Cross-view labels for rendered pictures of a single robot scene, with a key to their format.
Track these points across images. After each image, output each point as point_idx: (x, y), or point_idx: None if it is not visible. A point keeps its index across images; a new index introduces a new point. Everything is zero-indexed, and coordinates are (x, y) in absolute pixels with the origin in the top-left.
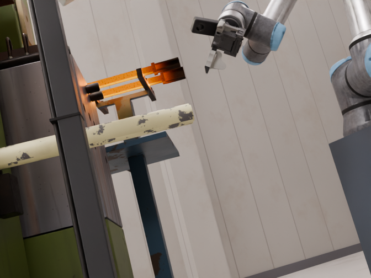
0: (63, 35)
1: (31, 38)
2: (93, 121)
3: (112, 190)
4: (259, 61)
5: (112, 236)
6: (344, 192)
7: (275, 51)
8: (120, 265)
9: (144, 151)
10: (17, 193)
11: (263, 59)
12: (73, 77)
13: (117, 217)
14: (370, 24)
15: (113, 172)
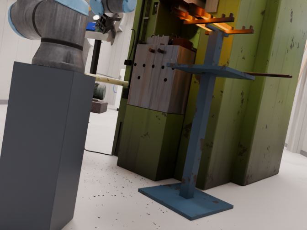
0: (91, 61)
1: (211, 7)
2: (150, 65)
3: (162, 94)
4: (122, 12)
5: (128, 111)
6: (88, 121)
7: (100, 13)
8: (130, 121)
9: (196, 70)
10: (125, 93)
11: (119, 10)
12: (91, 70)
13: (156, 106)
14: None
15: (249, 79)
